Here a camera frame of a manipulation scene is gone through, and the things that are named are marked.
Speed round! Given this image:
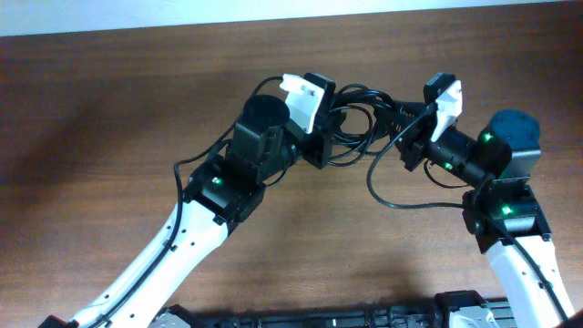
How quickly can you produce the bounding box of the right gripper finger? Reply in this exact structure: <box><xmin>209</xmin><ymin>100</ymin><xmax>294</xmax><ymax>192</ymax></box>
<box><xmin>375</xmin><ymin>119</ymin><xmax>410</xmax><ymax>140</ymax></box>
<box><xmin>373</xmin><ymin>101</ymin><xmax>426</xmax><ymax>119</ymax></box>

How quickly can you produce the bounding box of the black cable silver plug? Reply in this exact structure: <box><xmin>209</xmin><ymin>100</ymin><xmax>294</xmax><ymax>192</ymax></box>
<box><xmin>328</xmin><ymin>84</ymin><xmax>396</xmax><ymax>167</ymax></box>

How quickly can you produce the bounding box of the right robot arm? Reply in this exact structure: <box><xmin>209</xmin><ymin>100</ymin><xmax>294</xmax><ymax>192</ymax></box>
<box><xmin>377</xmin><ymin>103</ymin><xmax>576</xmax><ymax>327</ymax></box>

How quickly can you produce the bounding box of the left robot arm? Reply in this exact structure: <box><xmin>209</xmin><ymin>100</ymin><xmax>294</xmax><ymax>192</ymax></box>
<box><xmin>41</xmin><ymin>95</ymin><xmax>345</xmax><ymax>327</ymax></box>

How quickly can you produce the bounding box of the right camera black cable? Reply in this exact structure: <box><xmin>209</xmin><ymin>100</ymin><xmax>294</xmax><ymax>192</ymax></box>
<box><xmin>366</xmin><ymin>107</ymin><xmax>570</xmax><ymax>323</ymax></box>

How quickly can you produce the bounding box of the camera black cable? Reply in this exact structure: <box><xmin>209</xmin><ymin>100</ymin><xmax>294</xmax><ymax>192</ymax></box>
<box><xmin>366</xmin><ymin>107</ymin><xmax>570</xmax><ymax>323</ymax></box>
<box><xmin>86</xmin><ymin>75</ymin><xmax>286</xmax><ymax>328</ymax></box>

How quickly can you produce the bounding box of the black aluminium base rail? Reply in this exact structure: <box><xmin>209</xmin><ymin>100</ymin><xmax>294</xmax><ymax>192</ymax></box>
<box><xmin>150</xmin><ymin>290</ymin><xmax>518</xmax><ymax>328</ymax></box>

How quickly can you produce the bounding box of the left camera black cable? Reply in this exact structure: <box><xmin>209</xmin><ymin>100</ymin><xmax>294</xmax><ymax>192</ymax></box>
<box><xmin>86</xmin><ymin>75</ymin><xmax>286</xmax><ymax>328</ymax></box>

